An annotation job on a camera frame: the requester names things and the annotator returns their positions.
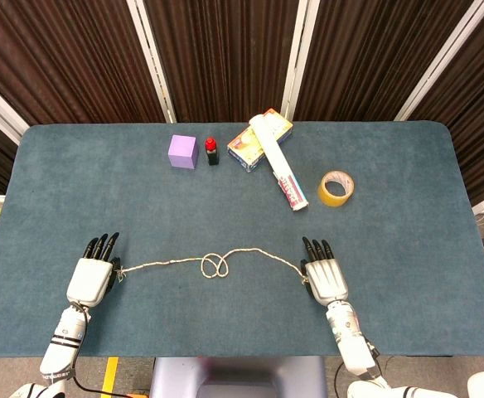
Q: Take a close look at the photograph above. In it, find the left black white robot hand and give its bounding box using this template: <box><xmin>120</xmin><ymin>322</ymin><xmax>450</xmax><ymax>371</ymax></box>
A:
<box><xmin>65</xmin><ymin>231</ymin><xmax>123</xmax><ymax>308</ymax></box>

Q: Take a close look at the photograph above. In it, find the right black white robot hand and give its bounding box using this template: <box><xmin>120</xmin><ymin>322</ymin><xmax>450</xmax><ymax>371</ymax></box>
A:
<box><xmin>299</xmin><ymin>235</ymin><xmax>350</xmax><ymax>306</ymax></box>

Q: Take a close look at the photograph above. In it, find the beige braided rope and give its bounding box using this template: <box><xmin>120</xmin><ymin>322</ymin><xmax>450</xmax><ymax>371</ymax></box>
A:
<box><xmin>115</xmin><ymin>247</ymin><xmax>309</xmax><ymax>287</ymax></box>

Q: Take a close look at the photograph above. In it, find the yellow packing tape roll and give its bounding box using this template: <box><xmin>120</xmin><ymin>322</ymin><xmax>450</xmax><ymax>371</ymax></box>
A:
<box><xmin>317</xmin><ymin>170</ymin><xmax>356</xmax><ymax>207</ymax></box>

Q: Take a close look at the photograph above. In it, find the blue-grey felt table mat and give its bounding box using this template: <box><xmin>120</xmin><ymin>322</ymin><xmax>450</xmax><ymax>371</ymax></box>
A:
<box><xmin>0</xmin><ymin>120</ymin><xmax>484</xmax><ymax>358</ymax></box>

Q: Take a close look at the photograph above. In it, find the grey robot torso base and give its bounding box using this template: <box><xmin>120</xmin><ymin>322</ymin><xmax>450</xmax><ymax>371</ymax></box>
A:
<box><xmin>149</xmin><ymin>356</ymin><xmax>329</xmax><ymax>398</ymax></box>

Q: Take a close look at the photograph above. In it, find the white plastic wrap roll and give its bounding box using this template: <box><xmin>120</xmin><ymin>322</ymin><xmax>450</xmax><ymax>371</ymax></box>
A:
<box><xmin>248</xmin><ymin>114</ymin><xmax>310</xmax><ymax>213</ymax></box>

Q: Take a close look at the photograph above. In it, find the blue yellow cardboard box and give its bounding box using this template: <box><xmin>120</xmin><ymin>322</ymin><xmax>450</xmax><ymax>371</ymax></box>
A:
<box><xmin>226</xmin><ymin>108</ymin><xmax>294</xmax><ymax>174</ymax></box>

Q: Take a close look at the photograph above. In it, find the purple cube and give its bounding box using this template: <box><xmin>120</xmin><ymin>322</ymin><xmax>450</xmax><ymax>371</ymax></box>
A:
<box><xmin>167</xmin><ymin>133</ymin><xmax>198</xmax><ymax>170</ymax></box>

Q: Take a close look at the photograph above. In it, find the dark bottle with red cap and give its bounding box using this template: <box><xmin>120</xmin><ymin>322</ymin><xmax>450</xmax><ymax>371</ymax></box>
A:
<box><xmin>205</xmin><ymin>136</ymin><xmax>220</xmax><ymax>167</ymax></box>

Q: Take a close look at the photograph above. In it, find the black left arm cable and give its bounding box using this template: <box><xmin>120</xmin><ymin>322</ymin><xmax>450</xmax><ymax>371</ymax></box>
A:
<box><xmin>70</xmin><ymin>305</ymin><xmax>152</xmax><ymax>398</ymax></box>

